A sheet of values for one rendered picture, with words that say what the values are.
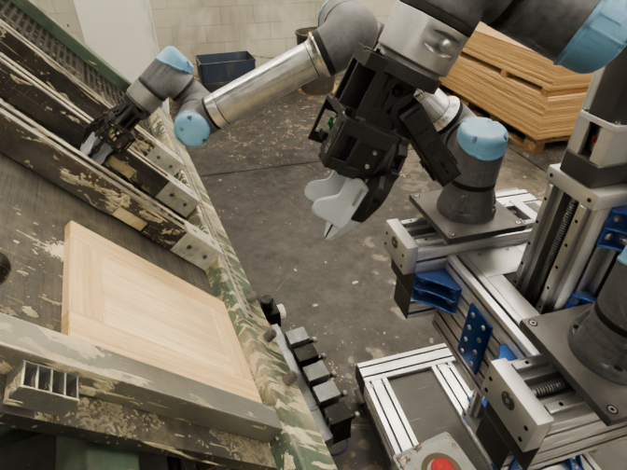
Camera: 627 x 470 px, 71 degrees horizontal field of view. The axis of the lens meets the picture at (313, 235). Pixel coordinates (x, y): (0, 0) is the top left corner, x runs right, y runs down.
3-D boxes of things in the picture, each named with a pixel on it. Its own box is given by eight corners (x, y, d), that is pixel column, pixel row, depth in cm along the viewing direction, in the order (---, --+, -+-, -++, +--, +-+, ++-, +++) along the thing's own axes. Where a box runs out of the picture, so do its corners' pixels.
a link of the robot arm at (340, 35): (397, 56, 88) (190, 163, 97) (383, 43, 96) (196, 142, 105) (376, -3, 81) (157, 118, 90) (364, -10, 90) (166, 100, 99)
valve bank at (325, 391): (369, 471, 108) (378, 416, 94) (316, 496, 103) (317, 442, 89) (294, 329, 145) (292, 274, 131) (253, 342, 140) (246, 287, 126)
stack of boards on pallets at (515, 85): (628, 142, 401) (668, 51, 355) (530, 156, 378) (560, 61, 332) (477, 69, 592) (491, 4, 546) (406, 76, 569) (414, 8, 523)
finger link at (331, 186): (286, 214, 53) (319, 148, 49) (328, 226, 56) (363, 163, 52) (292, 229, 51) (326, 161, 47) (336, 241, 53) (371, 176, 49)
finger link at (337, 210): (292, 229, 51) (326, 161, 47) (336, 241, 53) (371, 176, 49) (298, 245, 48) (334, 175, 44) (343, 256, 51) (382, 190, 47)
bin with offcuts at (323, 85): (344, 94, 508) (347, 34, 470) (301, 98, 497) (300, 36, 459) (331, 81, 549) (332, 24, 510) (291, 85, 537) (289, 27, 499)
